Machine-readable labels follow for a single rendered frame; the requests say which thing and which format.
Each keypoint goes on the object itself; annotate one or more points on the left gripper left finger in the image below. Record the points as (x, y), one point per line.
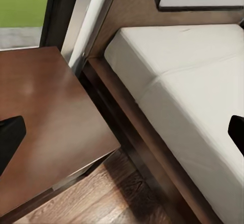
(12, 132)

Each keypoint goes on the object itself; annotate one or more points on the bed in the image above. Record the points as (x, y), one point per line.
(167, 85)

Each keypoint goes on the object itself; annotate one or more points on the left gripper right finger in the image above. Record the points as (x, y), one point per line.
(236, 131)

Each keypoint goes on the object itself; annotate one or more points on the nightstand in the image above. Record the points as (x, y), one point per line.
(66, 136)

